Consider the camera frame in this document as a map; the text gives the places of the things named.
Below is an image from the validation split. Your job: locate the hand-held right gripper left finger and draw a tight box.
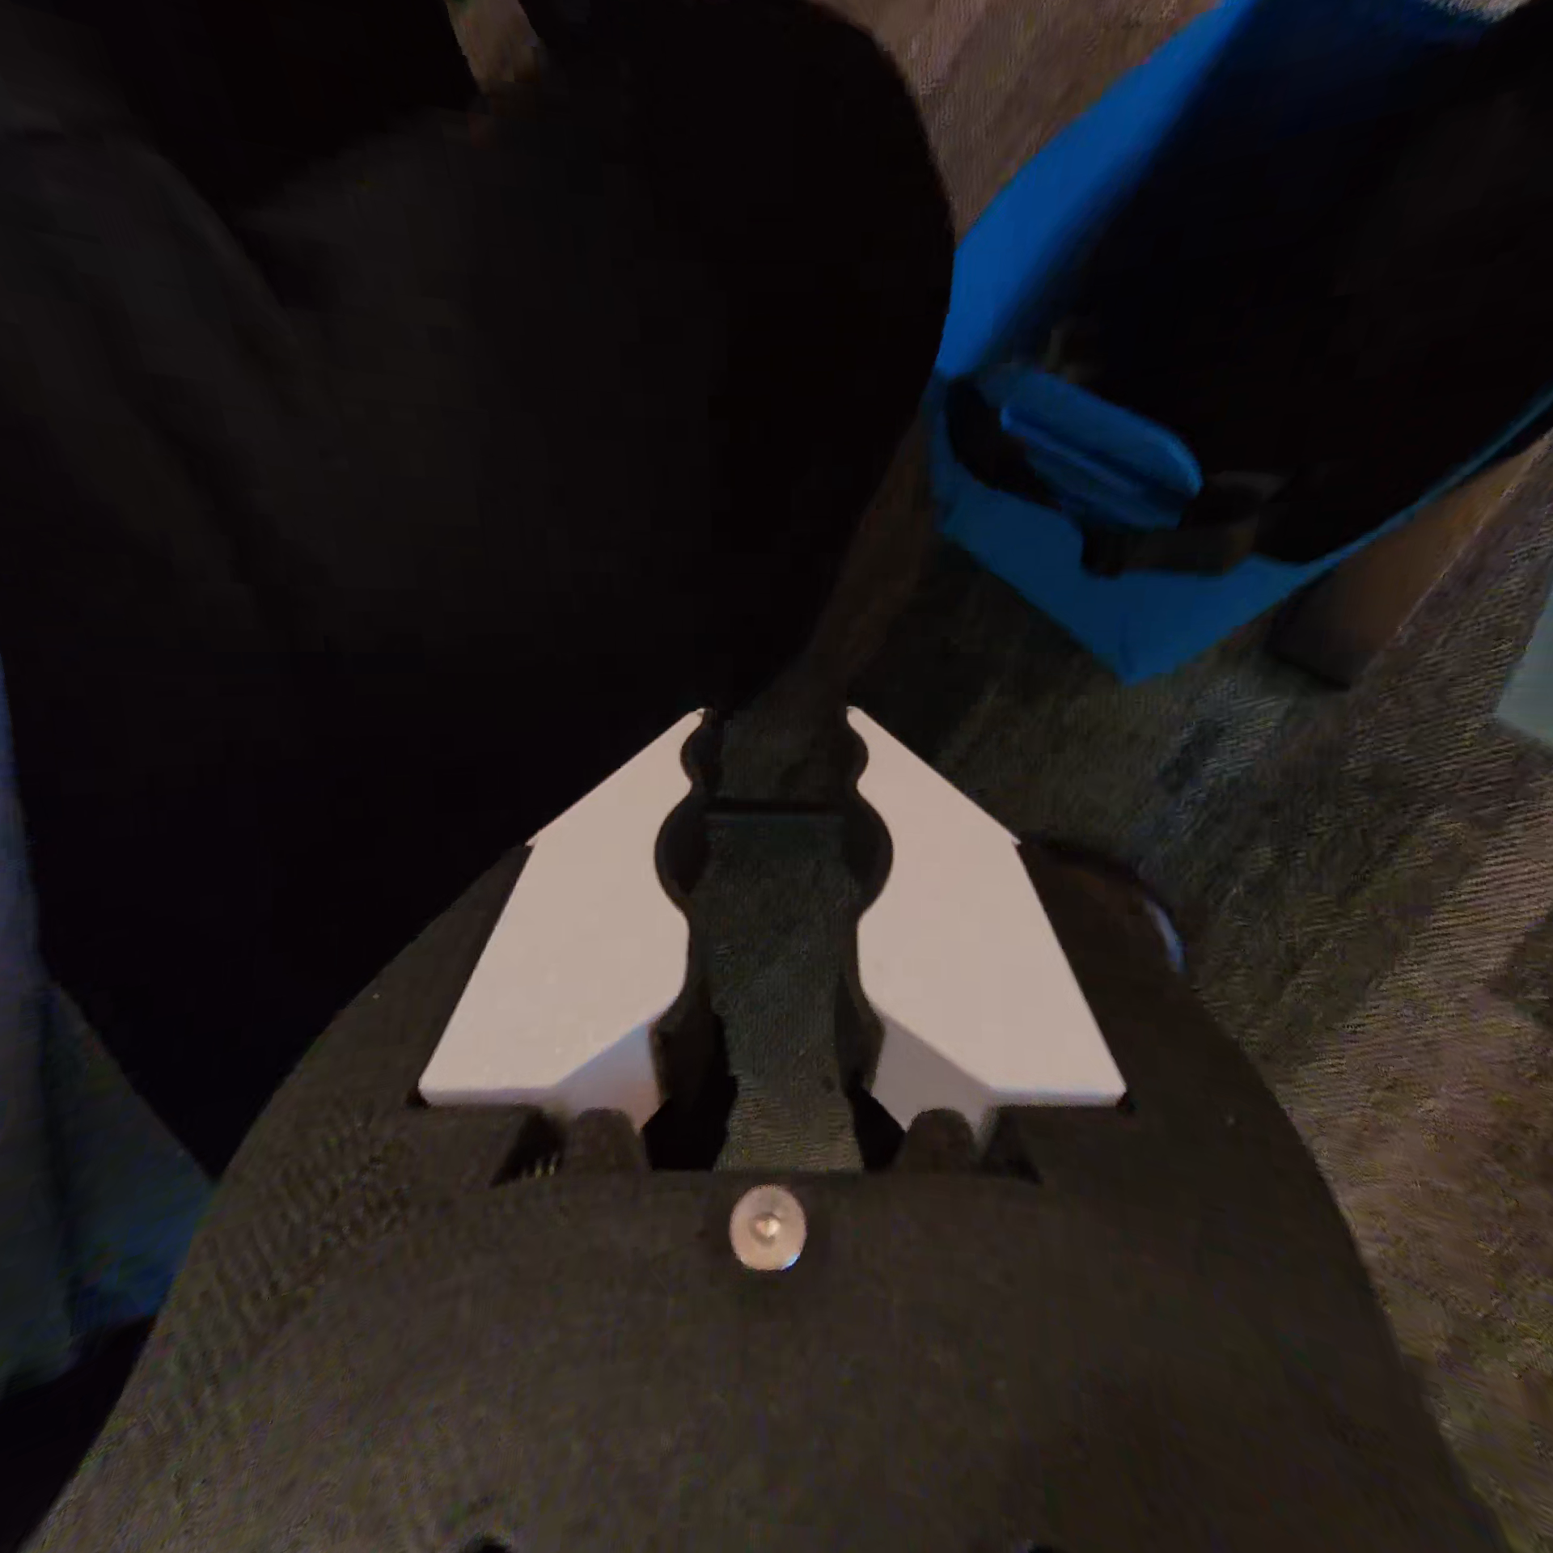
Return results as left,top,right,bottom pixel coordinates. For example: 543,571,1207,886
415,707,733,1144

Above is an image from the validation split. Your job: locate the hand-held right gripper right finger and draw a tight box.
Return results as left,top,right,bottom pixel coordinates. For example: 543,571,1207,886
840,704,1133,1138

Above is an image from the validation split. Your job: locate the blue plastic bin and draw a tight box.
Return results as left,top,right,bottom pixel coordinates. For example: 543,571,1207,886
928,0,1553,684

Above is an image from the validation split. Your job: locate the person's blue shirt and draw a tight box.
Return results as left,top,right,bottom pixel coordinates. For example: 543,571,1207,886
0,679,213,1397

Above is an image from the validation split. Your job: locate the wooden table leg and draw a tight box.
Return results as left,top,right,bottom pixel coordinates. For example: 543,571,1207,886
1274,437,1553,692

